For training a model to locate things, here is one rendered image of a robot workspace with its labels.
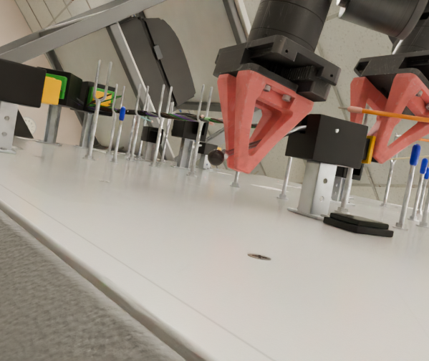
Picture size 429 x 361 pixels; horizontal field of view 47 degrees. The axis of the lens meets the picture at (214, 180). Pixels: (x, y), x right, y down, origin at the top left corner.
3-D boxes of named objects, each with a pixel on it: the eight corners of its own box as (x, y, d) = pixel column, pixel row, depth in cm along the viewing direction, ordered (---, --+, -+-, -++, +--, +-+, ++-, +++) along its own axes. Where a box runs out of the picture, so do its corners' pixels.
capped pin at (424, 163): (416, 221, 66) (429, 157, 66) (405, 218, 67) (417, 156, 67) (420, 221, 67) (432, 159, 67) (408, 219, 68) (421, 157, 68)
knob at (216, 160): (203, 164, 41) (205, 147, 41) (218, 165, 41) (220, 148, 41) (211, 166, 40) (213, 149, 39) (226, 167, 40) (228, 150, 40)
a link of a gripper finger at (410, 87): (360, 173, 52) (403, 101, 53) (415, 183, 45) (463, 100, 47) (320, 136, 49) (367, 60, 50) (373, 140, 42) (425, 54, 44)
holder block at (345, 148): (283, 155, 46) (292, 113, 46) (330, 165, 49) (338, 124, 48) (311, 160, 42) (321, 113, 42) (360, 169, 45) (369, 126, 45)
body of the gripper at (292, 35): (267, 95, 47) (291, 23, 48) (336, 92, 38) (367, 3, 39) (210, 68, 45) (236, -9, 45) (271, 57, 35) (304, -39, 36)
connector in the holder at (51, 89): (31, 100, 59) (34, 76, 59) (47, 104, 60) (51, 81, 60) (41, 102, 56) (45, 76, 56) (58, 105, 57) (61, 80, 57)
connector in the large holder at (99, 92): (111, 111, 108) (114, 92, 108) (116, 112, 106) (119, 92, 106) (86, 106, 105) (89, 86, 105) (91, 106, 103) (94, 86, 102)
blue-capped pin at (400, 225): (389, 226, 50) (406, 142, 49) (399, 228, 50) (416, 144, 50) (400, 229, 48) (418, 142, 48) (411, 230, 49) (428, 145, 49)
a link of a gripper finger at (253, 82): (245, 177, 47) (277, 84, 47) (288, 187, 40) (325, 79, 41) (182, 153, 44) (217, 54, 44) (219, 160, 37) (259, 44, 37)
